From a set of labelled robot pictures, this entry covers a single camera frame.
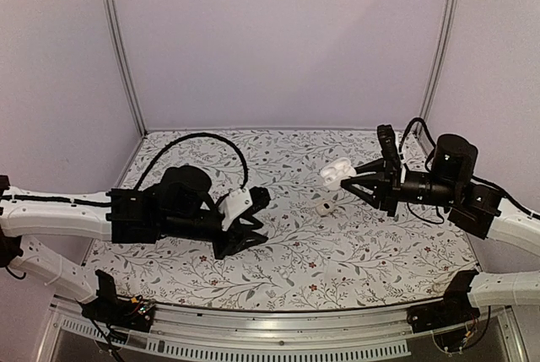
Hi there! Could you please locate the aluminium frame post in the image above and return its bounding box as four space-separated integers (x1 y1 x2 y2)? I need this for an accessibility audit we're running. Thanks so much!
102 0 148 138
419 0 458 122

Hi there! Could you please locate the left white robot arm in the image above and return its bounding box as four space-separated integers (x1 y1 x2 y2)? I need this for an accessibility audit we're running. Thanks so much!
1 165 270 323

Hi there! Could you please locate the right aluminium frame post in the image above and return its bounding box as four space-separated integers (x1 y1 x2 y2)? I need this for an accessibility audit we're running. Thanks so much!
419 0 458 122

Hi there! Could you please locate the cream earbud case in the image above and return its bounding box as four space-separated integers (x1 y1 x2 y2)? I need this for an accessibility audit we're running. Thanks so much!
316 202 335 217

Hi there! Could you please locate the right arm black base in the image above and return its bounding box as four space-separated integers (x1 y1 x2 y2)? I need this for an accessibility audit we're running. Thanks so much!
407 270 481 353

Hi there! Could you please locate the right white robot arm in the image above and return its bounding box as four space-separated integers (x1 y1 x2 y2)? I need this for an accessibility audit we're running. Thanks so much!
321 127 539 325

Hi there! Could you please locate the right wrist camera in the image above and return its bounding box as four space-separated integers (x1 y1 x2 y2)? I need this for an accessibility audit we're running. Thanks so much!
376 125 402 170

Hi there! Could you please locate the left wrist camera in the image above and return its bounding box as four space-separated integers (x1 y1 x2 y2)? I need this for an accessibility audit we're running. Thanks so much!
218 186 271 231

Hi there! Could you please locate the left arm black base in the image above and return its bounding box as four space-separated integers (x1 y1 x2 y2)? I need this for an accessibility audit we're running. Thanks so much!
81 270 155 332

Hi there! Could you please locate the left black sleeved cable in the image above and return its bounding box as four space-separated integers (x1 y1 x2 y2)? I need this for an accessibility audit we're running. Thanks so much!
134 132 250 192

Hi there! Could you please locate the left aluminium frame post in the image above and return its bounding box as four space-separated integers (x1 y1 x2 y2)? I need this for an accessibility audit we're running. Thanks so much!
102 0 148 138

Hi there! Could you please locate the floral patterned mat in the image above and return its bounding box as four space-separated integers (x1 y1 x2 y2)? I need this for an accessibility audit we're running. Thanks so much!
86 130 478 311

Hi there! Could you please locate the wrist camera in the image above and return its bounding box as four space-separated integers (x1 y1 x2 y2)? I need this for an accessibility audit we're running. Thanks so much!
376 125 402 170
218 186 271 231

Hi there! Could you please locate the white earbud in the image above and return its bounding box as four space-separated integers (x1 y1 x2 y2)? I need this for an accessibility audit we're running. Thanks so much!
320 158 357 191

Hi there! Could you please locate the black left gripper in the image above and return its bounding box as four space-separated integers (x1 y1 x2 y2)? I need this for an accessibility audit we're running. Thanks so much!
159 207 268 261

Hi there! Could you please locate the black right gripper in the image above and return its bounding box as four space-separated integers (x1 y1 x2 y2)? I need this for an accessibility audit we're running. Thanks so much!
341 159 459 218

